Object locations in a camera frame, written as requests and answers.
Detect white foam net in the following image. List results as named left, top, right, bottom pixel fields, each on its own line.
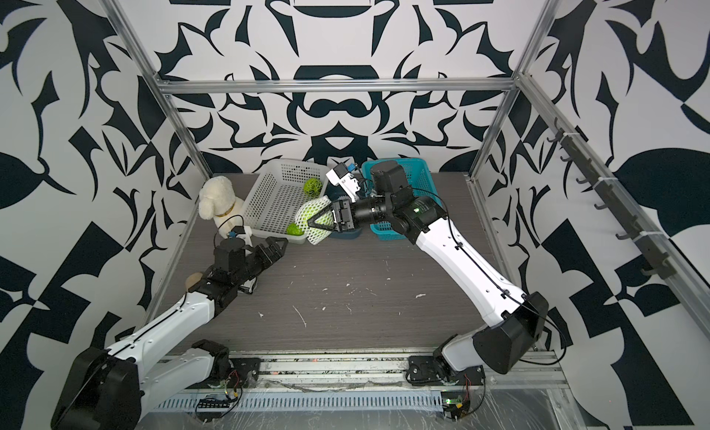
left=294, top=196, right=335, bottom=245

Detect green custard apple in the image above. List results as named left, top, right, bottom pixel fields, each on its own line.
left=302, top=178, right=323, bottom=197
left=286, top=223, right=304, bottom=237
left=309, top=207, right=335, bottom=231

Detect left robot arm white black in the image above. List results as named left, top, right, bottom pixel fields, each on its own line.
left=50, top=237, right=288, bottom=429

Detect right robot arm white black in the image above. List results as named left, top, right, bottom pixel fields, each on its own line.
left=330, top=196, right=549, bottom=374

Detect patterned small pouch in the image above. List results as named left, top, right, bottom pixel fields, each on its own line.
left=240, top=278, right=258, bottom=295

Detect teal perforated plastic basket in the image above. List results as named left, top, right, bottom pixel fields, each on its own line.
left=361, top=158, right=438, bottom=241

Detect tan wooden cylinder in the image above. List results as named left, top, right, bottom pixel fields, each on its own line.
left=185, top=272, right=203, bottom=292

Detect white plush dog toy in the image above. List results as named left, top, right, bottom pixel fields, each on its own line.
left=198, top=176, right=244, bottom=239

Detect white perforated plastic basket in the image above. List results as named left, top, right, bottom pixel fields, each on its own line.
left=241, top=159, right=329, bottom=245

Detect dark blue plastic tub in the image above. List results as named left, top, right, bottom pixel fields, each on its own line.
left=321, top=179, right=364, bottom=241

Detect right green circuit board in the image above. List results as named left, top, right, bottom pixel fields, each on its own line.
left=441, top=391, right=471, bottom=422

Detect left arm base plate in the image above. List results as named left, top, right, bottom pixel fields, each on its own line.
left=188, top=339, right=263, bottom=389

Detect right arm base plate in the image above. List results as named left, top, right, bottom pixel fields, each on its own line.
left=405, top=335, right=486, bottom=387

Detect black wall hook rail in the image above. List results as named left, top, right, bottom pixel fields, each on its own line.
left=549, top=121, right=677, bottom=279

